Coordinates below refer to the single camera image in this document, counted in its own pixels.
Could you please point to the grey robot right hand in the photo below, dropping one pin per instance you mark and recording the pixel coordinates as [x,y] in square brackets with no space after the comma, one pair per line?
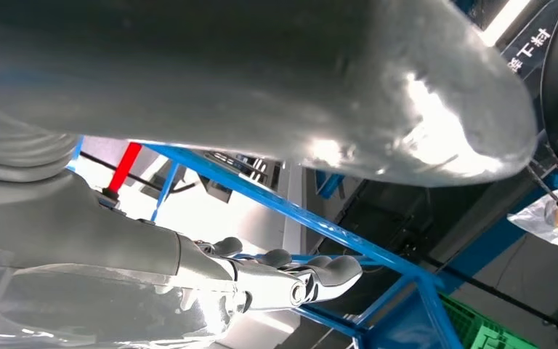
[211,72]

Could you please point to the clear plastic bag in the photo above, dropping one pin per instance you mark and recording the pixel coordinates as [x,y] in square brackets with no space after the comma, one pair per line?
[539,221]

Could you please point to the green plastic crate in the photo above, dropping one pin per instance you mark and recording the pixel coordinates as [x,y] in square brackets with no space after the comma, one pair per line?
[476,332]

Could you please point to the blue metal shelf rack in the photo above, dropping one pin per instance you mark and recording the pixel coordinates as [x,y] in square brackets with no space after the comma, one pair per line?
[259,198]

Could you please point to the dark sign white characters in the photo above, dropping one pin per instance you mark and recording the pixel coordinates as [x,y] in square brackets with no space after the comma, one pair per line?
[529,48]

